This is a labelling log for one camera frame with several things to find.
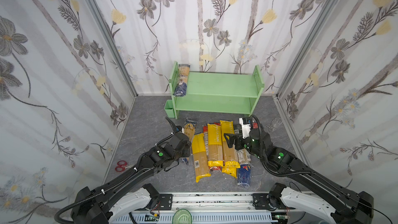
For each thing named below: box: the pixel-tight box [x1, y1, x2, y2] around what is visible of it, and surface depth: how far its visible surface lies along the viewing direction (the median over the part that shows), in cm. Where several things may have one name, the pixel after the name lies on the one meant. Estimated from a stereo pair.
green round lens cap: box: [172, 208, 193, 224], surface depth 71 cm
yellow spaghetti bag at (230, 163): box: [219, 120, 241, 178], surface depth 84 cm
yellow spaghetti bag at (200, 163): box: [191, 132, 212, 183], surface depth 87 cm
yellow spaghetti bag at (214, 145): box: [207, 123, 224, 167], surface depth 89 cm
